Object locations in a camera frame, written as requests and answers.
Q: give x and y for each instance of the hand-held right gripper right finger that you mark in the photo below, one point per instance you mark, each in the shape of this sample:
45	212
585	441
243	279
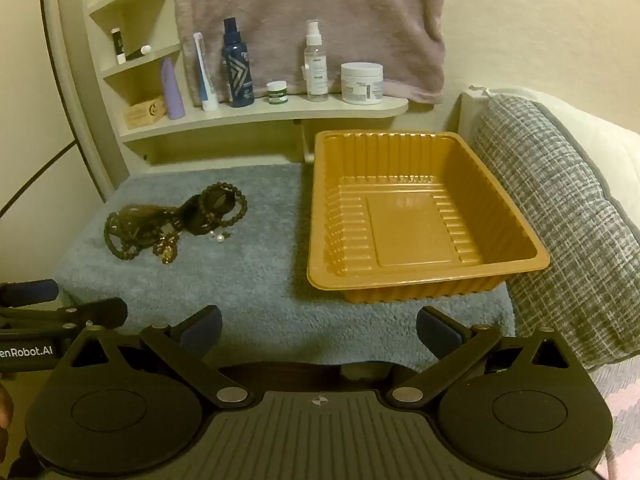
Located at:
436	332

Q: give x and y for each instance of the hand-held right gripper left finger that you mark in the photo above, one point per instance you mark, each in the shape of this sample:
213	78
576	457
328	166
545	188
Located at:
202	332

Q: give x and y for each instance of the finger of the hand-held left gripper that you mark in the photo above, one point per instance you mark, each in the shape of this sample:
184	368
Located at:
102	310
40	291

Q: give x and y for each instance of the orange plastic tray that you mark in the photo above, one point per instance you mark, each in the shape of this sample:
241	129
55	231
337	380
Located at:
420	230

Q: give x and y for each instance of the grey fluffy mat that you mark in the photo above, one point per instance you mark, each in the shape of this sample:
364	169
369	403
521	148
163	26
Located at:
250	280

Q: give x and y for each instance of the grey knit cushion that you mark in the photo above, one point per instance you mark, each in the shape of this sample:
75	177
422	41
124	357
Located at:
550	220

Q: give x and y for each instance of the small cardboard box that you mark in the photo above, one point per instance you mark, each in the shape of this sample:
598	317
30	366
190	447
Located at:
145	112

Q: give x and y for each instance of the pink striped blanket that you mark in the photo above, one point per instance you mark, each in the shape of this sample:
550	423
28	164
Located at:
625	420

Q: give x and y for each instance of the cream shelf unit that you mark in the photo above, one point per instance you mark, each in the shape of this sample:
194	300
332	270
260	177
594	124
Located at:
250	112

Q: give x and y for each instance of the purple bottle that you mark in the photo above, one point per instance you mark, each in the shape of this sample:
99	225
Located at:
172	90

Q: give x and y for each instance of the small green label jar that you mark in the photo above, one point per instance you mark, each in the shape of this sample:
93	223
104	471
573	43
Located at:
276	94

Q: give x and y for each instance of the blue and white tube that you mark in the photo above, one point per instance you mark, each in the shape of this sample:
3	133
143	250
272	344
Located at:
205	80

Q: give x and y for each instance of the black tube white cap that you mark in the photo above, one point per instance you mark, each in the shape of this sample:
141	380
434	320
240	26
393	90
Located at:
137	53

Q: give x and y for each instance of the black lip balm stick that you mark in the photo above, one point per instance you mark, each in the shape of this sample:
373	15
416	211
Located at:
118	45

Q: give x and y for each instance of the white cream jar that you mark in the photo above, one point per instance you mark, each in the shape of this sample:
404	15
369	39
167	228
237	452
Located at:
361	85

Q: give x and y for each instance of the dark blue spray bottle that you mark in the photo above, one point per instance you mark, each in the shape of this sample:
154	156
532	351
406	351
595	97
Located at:
237	70

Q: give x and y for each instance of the clear spray bottle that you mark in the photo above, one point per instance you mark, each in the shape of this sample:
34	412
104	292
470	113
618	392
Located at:
316	70

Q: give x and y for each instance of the mauve hanging towel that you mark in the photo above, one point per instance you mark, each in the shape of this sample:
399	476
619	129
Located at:
300	0

